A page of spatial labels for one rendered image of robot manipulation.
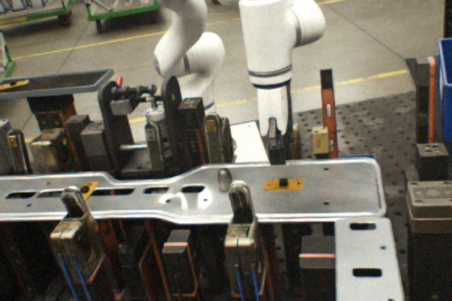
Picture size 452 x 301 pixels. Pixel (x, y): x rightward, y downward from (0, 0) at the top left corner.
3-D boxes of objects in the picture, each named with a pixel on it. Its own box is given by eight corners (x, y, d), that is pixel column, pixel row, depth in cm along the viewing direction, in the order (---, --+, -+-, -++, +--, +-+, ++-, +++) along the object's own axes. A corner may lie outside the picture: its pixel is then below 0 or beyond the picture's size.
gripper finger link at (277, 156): (266, 134, 99) (270, 163, 102) (265, 142, 96) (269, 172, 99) (282, 133, 98) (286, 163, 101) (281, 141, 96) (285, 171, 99)
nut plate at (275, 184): (263, 190, 108) (262, 186, 108) (265, 181, 111) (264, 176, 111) (303, 189, 106) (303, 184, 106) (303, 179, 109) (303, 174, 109)
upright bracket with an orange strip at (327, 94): (333, 250, 133) (319, 70, 111) (333, 246, 134) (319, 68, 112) (345, 250, 132) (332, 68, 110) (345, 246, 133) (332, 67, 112)
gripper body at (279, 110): (254, 67, 103) (261, 117, 108) (248, 86, 94) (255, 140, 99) (291, 64, 101) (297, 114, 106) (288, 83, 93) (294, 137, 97)
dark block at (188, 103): (205, 243, 144) (176, 108, 125) (211, 227, 150) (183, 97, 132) (223, 243, 142) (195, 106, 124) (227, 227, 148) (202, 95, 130)
